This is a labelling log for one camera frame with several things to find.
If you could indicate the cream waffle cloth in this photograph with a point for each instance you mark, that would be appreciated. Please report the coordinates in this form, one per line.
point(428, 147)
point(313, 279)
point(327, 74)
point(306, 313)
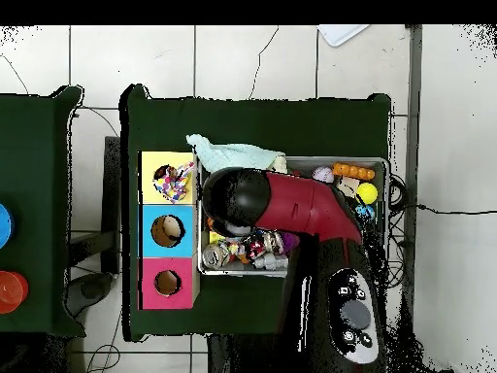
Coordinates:
point(279, 165)

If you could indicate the mint green waffle cloth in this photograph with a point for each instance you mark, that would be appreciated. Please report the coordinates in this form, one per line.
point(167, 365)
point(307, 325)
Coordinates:
point(229, 155)

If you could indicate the colourful dotted cloth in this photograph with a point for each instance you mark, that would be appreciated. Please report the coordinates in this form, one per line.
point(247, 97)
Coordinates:
point(172, 186)

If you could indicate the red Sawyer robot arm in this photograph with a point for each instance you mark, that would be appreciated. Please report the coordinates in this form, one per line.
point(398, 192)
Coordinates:
point(306, 206)

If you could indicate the wooden box with three holes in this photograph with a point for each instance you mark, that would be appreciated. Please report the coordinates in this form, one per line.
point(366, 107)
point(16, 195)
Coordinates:
point(186, 233)

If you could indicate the purple spiky ball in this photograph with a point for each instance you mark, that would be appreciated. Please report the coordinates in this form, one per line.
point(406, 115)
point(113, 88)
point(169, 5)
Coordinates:
point(290, 241)

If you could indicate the crushed drink can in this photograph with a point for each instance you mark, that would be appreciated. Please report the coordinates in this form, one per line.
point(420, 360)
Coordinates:
point(214, 255)

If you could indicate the white baseball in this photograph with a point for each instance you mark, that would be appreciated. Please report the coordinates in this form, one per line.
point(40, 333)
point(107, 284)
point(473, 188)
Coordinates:
point(323, 175)

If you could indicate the orange plastic beaded toy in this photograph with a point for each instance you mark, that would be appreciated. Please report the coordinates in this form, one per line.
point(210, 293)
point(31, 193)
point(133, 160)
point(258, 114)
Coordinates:
point(353, 171)

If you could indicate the blue globe ball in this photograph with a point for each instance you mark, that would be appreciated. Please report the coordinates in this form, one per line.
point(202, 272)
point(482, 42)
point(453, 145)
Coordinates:
point(365, 211)

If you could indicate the yellow tennis ball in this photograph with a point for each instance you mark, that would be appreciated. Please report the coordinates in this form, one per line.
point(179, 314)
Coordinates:
point(367, 193)

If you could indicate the white tray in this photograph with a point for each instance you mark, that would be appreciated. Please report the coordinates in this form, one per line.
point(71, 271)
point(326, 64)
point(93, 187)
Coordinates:
point(339, 34)

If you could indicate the dark green side table cloth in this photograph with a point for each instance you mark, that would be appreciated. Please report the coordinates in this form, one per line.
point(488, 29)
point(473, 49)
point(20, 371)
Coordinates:
point(35, 163)

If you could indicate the blue round disc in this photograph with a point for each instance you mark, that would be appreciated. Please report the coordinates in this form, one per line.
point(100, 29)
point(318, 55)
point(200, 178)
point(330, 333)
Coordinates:
point(4, 226)

